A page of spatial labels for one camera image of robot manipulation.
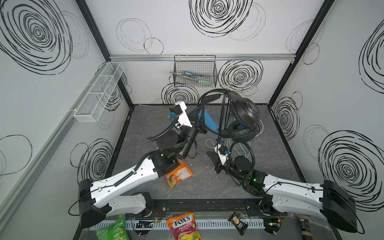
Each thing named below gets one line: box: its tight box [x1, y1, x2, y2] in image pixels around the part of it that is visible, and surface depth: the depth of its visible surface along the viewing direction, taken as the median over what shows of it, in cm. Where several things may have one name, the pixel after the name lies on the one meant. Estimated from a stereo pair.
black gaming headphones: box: [198, 88, 261, 141], surface depth 45 cm
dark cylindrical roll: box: [298, 214, 313, 240], surface depth 68 cm
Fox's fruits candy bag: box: [167, 212, 202, 240], surface depth 67 cm
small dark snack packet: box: [227, 211, 249, 236], surface depth 70 cm
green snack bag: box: [96, 217, 130, 240], surface depth 65 cm
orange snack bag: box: [165, 159, 194, 189], surface depth 83 cm
